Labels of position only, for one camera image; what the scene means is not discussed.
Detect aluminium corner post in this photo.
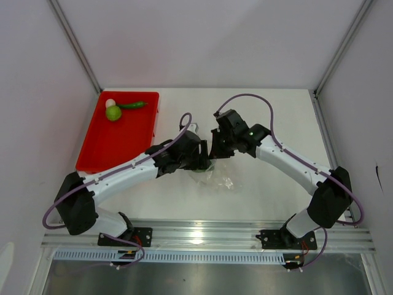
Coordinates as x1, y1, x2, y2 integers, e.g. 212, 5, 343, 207
313, 0, 376, 98
47, 0, 103, 94

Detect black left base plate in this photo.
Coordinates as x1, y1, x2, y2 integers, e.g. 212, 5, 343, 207
98, 227, 153, 247

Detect right aluminium corner post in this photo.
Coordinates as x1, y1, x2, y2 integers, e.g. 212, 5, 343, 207
313, 0, 376, 98

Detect green bell pepper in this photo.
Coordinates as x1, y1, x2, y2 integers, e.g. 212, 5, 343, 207
192, 164, 214, 173

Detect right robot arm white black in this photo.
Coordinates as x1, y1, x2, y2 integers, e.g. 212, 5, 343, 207
209, 109, 352, 248

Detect red plastic tray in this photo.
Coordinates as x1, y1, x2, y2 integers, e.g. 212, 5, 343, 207
76, 90, 159, 174

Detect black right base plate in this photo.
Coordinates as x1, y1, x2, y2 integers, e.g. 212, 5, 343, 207
255, 229, 317, 250

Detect white slotted cable duct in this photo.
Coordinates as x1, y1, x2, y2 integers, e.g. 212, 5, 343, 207
53, 249, 285, 265

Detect left aluminium corner post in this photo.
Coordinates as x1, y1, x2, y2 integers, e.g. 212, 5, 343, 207
47, 0, 103, 94

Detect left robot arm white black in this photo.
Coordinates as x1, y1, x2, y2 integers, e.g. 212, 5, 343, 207
55, 130, 209, 246

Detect aluminium rail frame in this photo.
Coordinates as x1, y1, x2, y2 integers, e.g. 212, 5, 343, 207
41, 219, 377, 254

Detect green round lime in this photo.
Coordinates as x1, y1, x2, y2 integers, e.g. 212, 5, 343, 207
105, 105, 122, 122

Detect green chili pepper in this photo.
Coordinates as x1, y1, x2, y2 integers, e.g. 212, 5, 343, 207
116, 101, 148, 109

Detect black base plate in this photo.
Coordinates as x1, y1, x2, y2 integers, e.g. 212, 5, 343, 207
255, 229, 317, 250
98, 227, 153, 247

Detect clear zip top bag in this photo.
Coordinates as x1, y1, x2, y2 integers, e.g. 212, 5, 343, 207
188, 159, 243, 192

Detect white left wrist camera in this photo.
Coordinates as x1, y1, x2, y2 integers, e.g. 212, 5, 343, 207
187, 123, 199, 134

